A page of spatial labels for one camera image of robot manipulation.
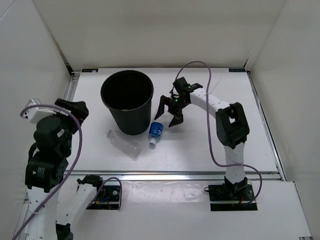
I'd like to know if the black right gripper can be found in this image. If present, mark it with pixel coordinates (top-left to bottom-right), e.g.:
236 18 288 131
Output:
155 95 190 128

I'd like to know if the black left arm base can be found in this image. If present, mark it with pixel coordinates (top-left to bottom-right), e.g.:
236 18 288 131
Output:
86 179 122 211

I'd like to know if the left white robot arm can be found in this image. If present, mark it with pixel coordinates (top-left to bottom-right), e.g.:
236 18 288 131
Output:
21 98 105 240

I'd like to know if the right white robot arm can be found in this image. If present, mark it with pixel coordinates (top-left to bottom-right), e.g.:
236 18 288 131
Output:
155 88 250 200

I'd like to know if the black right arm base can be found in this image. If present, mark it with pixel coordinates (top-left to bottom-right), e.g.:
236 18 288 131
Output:
203 183 258 212

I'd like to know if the black plastic bin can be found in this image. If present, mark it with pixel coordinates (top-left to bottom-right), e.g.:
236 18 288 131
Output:
100 70 154 136

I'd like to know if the blue label plastic bottle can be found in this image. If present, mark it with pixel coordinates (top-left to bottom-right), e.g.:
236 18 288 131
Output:
148 121 164 146

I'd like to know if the labelled clear plastic bottle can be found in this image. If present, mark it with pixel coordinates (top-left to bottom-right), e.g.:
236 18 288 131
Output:
106 130 141 159

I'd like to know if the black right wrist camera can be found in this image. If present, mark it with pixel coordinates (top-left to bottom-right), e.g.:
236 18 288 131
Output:
173 77 203 95

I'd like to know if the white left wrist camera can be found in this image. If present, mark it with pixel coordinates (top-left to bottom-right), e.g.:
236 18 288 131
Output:
22 98 56 125

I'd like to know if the aluminium table frame rail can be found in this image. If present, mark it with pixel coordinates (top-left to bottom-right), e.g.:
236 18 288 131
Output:
67 68 285 180

